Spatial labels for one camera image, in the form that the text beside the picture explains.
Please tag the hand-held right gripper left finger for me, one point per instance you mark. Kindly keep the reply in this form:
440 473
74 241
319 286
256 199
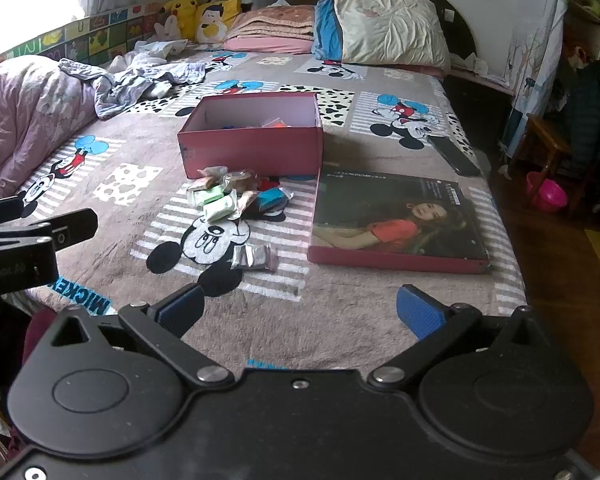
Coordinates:
180 307

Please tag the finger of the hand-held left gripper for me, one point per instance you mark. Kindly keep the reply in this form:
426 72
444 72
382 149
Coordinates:
2 206
72 225

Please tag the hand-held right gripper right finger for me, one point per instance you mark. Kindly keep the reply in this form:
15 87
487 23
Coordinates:
420 315

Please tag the silver foil packet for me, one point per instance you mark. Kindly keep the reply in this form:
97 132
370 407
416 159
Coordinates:
252 257

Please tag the pile of clay packets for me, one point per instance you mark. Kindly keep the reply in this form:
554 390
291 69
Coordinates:
220 192

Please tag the red cardboard box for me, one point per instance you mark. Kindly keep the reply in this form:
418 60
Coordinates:
252 152

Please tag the heap of colourful clay bags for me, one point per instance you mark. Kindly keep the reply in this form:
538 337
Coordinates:
270 122

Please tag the cartoon mouse printed blanket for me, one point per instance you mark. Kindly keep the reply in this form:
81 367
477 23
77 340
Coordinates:
130 260

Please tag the dark red cloth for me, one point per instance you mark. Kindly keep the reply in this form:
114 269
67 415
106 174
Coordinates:
39 332

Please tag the red box lid photo print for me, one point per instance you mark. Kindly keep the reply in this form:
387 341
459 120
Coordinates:
395 220

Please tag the purple quilt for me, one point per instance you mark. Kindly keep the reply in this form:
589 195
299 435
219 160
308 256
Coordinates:
25 110

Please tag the grey-blue crumpled clothes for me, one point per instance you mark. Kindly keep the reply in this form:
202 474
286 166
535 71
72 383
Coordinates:
140 80

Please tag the black remote control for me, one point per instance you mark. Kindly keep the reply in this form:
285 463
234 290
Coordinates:
455 156

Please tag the pink plastic basin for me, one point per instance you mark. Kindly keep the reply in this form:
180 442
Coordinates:
545 192

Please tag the white crumpled garment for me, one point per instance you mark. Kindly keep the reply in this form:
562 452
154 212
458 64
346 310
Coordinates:
157 50

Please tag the wooden stool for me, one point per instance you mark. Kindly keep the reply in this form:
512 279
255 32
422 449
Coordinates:
542 137

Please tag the white plush toy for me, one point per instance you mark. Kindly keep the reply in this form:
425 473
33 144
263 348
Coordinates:
167 27

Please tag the yellow plush toy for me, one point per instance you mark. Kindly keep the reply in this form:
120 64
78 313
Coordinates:
185 7

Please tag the yellow cartoon cushion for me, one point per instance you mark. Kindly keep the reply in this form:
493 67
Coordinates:
215 20

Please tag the bedside papers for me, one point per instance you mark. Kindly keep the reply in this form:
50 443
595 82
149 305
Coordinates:
480 67

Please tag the dark padded jacket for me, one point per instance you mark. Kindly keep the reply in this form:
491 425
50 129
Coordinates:
595 115

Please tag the pink folded blanket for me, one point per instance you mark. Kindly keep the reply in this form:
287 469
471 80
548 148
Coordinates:
275 27

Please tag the cream pillow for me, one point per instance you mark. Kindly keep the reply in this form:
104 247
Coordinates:
395 25

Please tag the green printed fabric wardrobe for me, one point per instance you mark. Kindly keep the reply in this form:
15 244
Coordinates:
535 45

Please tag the blue pillow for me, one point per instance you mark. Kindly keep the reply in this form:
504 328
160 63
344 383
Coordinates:
327 30

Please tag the colourful foam wall mat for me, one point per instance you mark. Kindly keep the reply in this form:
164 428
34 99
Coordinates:
95 30

